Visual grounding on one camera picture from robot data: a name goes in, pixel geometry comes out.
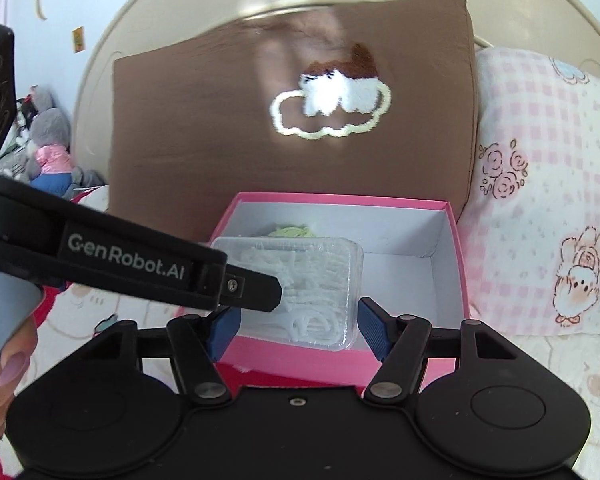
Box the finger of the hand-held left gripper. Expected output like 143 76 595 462
215 259 284 314

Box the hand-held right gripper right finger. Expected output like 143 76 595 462
357 297 518 404

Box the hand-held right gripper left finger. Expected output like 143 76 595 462
87 305 242 407

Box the pink cardboard box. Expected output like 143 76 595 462
207 191 468 388

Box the clear plastic floss pick box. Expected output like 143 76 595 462
211 236 365 351

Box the green yarn ball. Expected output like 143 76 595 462
267 225 317 239

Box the grey plush toy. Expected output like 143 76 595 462
10 85 106 201

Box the brown embroidered pillow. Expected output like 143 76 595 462
107 0 481 221

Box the pink checked pillow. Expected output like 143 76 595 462
457 46 600 336

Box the bear printed blanket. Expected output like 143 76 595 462
0 185 600 480

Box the cream bed headboard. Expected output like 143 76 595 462
70 0 600 171

